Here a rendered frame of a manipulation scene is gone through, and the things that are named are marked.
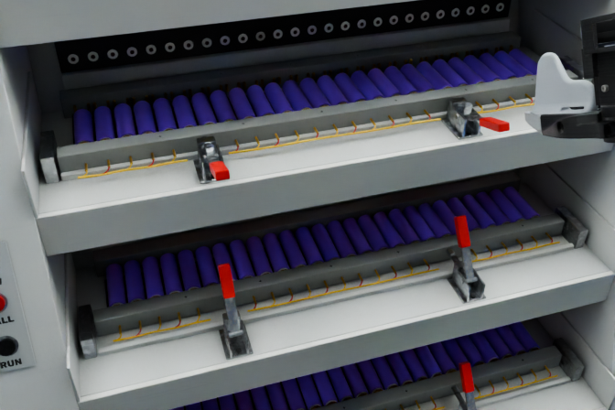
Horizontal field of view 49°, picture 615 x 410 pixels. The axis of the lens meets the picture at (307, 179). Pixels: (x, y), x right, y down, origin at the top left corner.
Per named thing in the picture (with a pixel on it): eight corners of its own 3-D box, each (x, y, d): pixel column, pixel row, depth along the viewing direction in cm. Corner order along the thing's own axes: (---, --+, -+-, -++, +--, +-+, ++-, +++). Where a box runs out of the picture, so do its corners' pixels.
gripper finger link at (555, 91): (523, 57, 54) (614, 42, 46) (530, 129, 55) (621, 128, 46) (491, 60, 53) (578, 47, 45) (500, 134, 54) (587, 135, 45)
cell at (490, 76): (476, 65, 82) (504, 89, 77) (462, 70, 81) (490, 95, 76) (474, 52, 80) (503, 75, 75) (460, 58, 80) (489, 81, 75)
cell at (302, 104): (297, 92, 76) (314, 121, 71) (282, 95, 76) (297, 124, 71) (297, 78, 75) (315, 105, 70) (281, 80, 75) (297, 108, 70)
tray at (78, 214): (611, 150, 75) (636, 74, 70) (47, 257, 61) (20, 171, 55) (516, 73, 91) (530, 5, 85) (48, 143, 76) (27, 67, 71)
